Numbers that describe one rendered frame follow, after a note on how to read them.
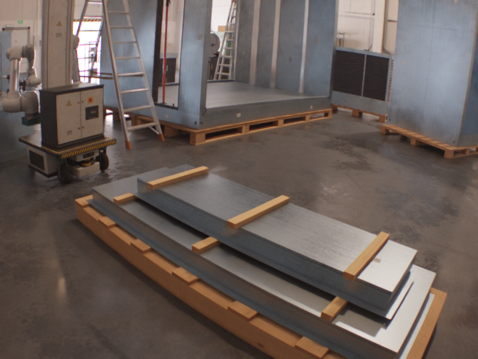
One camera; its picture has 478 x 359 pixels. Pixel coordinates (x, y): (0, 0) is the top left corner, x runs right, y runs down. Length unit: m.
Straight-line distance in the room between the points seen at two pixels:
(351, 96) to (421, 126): 2.20
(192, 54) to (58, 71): 1.72
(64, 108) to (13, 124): 1.17
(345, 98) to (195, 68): 4.45
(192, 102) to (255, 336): 3.41
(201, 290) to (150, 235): 0.49
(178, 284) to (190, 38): 3.33
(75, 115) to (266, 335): 2.51
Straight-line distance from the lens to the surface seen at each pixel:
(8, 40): 6.16
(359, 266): 1.53
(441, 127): 6.36
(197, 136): 4.42
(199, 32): 4.44
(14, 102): 3.71
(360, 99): 8.07
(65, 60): 3.73
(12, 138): 4.31
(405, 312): 1.62
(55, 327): 1.79
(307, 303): 1.53
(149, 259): 1.96
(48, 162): 3.39
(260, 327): 1.56
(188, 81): 4.56
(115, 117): 5.88
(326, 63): 7.30
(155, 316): 1.78
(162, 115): 5.02
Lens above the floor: 1.20
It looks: 21 degrees down
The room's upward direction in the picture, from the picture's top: 4 degrees clockwise
